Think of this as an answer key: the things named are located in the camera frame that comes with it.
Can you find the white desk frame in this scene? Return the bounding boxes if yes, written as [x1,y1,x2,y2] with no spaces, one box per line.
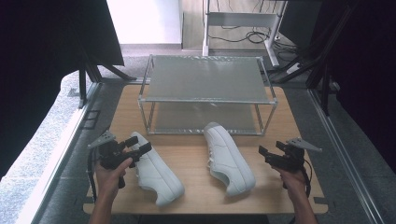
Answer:
[202,0,289,68]

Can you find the white sneaker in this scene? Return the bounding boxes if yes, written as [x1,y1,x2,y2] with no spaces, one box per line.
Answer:
[203,121,257,198]
[130,131,186,208]

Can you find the black floor cables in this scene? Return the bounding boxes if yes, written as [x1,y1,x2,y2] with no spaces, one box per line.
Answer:
[207,25,301,56]

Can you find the aluminium floor rail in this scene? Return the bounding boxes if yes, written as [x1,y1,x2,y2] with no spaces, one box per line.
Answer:
[306,88,387,224]
[15,81,105,224]

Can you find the dark curtain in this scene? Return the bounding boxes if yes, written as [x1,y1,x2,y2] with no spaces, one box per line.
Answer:
[0,0,125,182]
[311,0,396,175]

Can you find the metal two-tier shoe rack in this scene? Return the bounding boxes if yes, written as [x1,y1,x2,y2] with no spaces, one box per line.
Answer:
[137,54,278,137]

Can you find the person's right hand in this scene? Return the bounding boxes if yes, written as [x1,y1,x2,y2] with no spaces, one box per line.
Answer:
[274,166,308,196]

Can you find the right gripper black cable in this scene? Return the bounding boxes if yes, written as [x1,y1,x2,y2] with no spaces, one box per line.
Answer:
[299,158,314,199]

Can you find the black metal stand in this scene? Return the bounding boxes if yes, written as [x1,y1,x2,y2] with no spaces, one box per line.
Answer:
[269,0,359,117]

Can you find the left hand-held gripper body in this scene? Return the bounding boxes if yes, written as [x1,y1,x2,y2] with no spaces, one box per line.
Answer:
[88,130,138,189]

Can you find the person's left hand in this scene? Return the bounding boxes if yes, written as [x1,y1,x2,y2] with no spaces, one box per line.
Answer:
[94,157,134,201]

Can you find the black tripod stand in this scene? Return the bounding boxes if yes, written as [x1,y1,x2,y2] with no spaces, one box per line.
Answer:
[78,50,138,110]

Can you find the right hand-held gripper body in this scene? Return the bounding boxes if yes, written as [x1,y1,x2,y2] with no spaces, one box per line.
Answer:
[265,137,323,174]

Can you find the white power strip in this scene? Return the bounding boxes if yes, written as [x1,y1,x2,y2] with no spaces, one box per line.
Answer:
[285,62,302,76]

